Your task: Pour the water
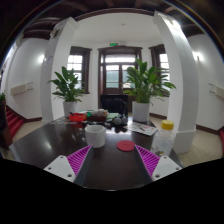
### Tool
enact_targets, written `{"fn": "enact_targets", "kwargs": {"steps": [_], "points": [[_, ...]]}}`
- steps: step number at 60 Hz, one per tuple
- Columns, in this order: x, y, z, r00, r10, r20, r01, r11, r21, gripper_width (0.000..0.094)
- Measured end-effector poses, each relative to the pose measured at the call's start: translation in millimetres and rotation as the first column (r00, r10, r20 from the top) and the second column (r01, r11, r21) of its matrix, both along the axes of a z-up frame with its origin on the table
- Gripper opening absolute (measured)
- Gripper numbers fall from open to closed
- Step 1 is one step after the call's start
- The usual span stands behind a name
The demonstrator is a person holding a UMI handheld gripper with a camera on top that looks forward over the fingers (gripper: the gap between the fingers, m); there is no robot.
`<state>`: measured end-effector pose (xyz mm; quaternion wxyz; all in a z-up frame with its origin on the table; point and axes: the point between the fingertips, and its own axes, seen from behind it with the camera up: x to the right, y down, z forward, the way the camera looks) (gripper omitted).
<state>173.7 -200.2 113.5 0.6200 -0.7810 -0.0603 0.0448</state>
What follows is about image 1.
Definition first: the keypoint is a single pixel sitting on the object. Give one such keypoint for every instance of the magazine on table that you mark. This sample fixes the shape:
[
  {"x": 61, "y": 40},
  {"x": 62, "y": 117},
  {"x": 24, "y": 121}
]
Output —
[{"x": 142, "y": 128}]

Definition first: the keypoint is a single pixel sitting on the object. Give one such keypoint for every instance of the black chair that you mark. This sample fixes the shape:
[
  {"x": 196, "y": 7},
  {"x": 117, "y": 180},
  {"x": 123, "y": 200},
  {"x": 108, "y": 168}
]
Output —
[{"x": 115, "y": 103}]

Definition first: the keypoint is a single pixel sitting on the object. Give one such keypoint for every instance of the snack pile basket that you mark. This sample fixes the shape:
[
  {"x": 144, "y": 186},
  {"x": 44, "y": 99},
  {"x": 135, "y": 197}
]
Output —
[{"x": 99, "y": 115}]

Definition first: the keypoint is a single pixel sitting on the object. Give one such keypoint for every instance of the clear bottle yellow cap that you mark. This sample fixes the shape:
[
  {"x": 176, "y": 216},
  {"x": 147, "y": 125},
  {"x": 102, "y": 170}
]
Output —
[{"x": 163, "y": 139}]

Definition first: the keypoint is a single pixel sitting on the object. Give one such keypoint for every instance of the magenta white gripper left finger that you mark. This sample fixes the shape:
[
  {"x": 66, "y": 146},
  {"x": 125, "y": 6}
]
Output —
[{"x": 73, "y": 167}]

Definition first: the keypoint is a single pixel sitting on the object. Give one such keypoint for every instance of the green exit sign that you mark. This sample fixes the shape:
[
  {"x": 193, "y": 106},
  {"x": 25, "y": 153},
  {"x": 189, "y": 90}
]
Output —
[{"x": 114, "y": 44}]

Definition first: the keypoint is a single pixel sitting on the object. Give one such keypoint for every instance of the left potted green plant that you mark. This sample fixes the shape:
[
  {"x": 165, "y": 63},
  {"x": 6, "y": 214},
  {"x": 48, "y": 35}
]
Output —
[{"x": 66, "y": 89}]

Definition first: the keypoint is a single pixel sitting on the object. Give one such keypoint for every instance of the red round coaster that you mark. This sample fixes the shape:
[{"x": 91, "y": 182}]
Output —
[{"x": 125, "y": 145}]

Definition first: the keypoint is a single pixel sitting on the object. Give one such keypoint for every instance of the red box on table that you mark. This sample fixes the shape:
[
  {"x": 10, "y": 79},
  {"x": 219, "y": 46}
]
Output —
[{"x": 78, "y": 117}]

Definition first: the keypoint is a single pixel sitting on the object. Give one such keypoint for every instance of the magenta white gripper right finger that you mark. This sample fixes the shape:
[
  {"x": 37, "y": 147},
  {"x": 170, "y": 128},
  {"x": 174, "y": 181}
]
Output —
[{"x": 155, "y": 167}]

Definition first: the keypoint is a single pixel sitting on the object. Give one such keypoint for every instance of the grey round objects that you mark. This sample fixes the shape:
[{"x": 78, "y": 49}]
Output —
[{"x": 120, "y": 120}]

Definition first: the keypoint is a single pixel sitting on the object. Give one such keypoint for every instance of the white ceramic cup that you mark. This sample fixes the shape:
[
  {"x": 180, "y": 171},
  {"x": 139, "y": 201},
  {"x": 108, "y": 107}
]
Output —
[{"x": 95, "y": 135}]

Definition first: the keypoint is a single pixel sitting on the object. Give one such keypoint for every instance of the dark wooden double door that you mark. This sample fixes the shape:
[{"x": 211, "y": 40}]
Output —
[{"x": 112, "y": 68}]

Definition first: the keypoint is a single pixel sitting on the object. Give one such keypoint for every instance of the potted green plant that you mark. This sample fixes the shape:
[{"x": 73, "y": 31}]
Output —
[
  {"x": 66, "y": 89},
  {"x": 148, "y": 83}
]

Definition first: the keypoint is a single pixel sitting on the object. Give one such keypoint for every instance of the right potted green plant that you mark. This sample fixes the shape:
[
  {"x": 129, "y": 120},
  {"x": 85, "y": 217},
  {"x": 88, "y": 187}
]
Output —
[{"x": 148, "y": 83}]

